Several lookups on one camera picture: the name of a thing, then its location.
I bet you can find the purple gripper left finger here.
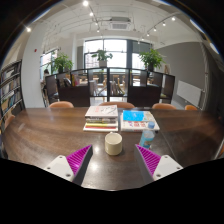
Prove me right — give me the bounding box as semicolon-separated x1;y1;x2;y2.
45;145;93;185

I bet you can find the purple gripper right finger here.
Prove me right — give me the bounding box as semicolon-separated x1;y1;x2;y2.
134;145;182;182

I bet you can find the clear water bottle blue cap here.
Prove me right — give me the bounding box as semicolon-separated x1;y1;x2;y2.
139;121;155;149

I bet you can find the beige ceramic cup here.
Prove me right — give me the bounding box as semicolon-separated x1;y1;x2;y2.
105;132;122;155

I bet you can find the blue cover book right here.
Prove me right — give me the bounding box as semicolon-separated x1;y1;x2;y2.
120;110;160;132

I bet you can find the stack of books left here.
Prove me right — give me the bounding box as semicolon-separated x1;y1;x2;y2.
83;105;118;132

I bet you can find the orange chair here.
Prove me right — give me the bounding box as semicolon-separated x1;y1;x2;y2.
152;103;177;110
49;101;74;108
185;105;198;111
99;101;135;109

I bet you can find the orange chair far left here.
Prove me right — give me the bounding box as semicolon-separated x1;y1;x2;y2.
49;101;74;108

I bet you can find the orange chair middle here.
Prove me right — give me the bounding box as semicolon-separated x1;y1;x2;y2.
99;101;135;109

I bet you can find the orange chair far right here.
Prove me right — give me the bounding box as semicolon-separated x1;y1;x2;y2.
185;105;198;111

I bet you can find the black divider shelf unit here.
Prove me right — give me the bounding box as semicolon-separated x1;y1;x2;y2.
46;67;175;107

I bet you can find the left potted plant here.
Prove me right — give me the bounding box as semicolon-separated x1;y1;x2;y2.
52;52;73;73

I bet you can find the potted plant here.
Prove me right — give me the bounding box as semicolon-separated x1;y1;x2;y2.
139;49;164;72
92;50;113;68
52;52;73;73

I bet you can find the right potted plant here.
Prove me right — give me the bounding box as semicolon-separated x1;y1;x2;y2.
139;49;164;72

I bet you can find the middle potted plant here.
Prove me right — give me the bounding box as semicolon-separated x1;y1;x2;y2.
92;50;113;68

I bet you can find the ceiling air conditioner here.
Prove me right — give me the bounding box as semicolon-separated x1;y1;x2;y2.
109;17;131;30

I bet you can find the white wall radiator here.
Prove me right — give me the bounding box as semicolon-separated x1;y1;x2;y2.
176;80;202;107

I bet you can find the bookshelf at left wall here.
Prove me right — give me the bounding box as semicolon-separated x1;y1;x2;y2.
0;60;25;133

